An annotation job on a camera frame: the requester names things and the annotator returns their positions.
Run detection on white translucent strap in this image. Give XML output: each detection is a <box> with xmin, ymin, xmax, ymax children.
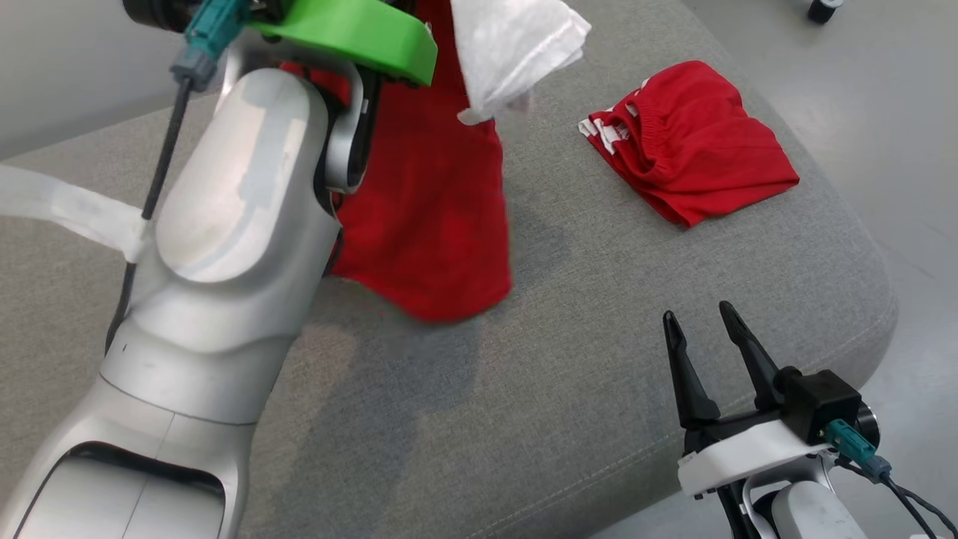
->
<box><xmin>0</xmin><ymin>165</ymin><xmax>148</xmax><ymax>264</ymax></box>

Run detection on teal camera connector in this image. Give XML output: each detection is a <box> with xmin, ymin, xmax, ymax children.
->
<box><xmin>171</xmin><ymin>0</ymin><xmax>249</xmax><ymax>85</ymax></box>
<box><xmin>823</xmin><ymin>419</ymin><xmax>894</xmax><ymax>484</ymax></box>

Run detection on teal left camera connector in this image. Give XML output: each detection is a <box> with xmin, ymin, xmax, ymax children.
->
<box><xmin>171</xmin><ymin>0</ymin><xmax>249</xmax><ymax>85</ymax></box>

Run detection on teal right camera connector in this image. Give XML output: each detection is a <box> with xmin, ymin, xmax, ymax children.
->
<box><xmin>823</xmin><ymin>419</ymin><xmax>894</xmax><ymax>484</ymax></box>

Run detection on red basketball jersey white sleeves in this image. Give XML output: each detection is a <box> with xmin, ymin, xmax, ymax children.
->
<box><xmin>281</xmin><ymin>0</ymin><xmax>593</xmax><ymax>323</ymax></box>

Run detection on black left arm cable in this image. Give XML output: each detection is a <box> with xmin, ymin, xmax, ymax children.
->
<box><xmin>105</xmin><ymin>75</ymin><xmax>189</xmax><ymax>354</ymax></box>

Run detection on red shorts with white stripe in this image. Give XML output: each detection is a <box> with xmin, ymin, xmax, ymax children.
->
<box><xmin>578</xmin><ymin>60</ymin><xmax>801</xmax><ymax>228</ymax></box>

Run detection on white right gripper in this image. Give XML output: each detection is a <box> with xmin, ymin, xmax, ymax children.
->
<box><xmin>662</xmin><ymin>301</ymin><xmax>832</xmax><ymax>499</ymax></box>

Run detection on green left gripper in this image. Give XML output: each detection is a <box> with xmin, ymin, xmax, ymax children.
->
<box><xmin>251</xmin><ymin>0</ymin><xmax>439</xmax><ymax>88</ymax></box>

